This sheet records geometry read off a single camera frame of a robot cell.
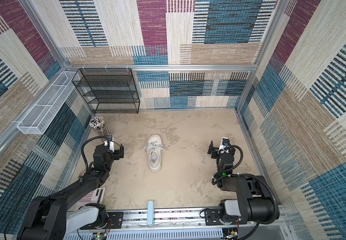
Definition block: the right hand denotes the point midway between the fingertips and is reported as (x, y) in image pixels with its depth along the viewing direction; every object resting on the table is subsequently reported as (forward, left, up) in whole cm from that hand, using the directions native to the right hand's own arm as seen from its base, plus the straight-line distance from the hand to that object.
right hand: (220, 143), depth 89 cm
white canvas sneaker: (-3, +39, -3) cm, 39 cm away
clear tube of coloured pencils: (+11, +71, +8) cm, 73 cm away
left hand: (+1, +62, +3) cm, 62 cm away
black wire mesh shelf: (+44, +74, +7) cm, 86 cm away
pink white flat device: (-25, +68, -7) cm, 73 cm away
